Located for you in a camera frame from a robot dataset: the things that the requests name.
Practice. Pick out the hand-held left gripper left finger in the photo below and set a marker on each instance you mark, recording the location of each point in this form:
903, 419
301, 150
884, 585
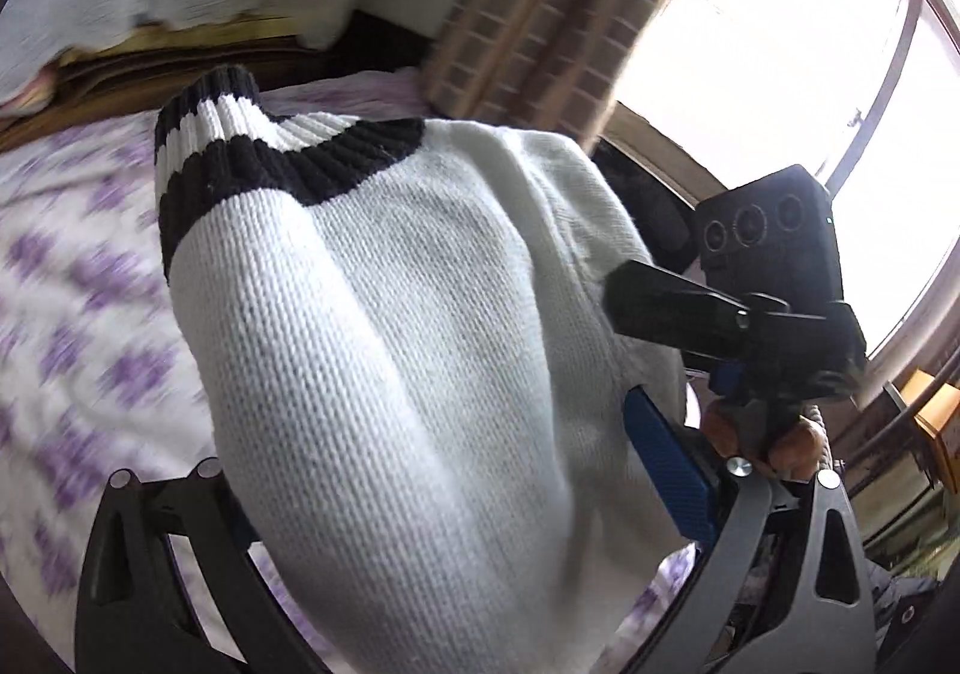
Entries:
221, 505

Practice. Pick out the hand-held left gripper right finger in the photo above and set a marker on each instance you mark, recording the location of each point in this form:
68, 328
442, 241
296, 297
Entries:
667, 464

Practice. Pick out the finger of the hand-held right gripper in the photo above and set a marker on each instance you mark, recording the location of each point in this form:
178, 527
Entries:
675, 306

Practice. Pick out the white sweater with black trim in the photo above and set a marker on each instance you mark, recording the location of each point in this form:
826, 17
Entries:
420, 359

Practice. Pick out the person's right hand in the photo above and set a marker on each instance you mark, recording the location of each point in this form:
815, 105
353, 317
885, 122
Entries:
799, 449

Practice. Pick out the window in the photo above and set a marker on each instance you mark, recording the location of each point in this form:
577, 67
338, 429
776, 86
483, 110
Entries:
787, 66

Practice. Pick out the wooden furniture piece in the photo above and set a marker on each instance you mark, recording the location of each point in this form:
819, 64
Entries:
930, 419

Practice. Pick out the purple floral bed sheet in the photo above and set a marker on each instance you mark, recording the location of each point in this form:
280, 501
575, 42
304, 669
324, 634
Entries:
82, 314

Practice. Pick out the brown checked curtain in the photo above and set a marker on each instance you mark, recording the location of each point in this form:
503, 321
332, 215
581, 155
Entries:
555, 6

